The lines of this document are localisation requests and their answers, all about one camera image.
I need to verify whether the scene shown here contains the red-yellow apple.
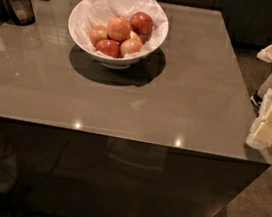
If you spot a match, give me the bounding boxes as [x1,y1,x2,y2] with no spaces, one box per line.
[107,15,131,43]

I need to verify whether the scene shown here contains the dark red right apple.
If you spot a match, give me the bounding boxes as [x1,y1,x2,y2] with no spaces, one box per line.
[130,11,153,35]

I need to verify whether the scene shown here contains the small hidden yellow apple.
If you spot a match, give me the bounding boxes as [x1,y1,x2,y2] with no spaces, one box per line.
[130,30,143,42]

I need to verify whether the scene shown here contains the front right yellow apple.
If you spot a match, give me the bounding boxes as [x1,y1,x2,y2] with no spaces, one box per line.
[120,39,143,57]

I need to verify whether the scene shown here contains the front red apple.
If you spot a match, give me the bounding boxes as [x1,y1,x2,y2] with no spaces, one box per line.
[95,39,120,58]

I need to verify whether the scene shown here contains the left yellow-red apple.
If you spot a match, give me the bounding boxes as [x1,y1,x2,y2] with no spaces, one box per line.
[89,25,108,46]

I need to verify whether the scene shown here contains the white ceramic bowl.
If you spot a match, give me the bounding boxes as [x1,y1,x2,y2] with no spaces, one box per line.
[62,0,173,77]

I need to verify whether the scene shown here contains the black white sneaker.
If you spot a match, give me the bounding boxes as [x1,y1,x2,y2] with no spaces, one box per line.
[250,93,262,108]

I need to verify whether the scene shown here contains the dark container with scoop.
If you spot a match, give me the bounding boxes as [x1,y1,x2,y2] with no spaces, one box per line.
[6,0,36,26]

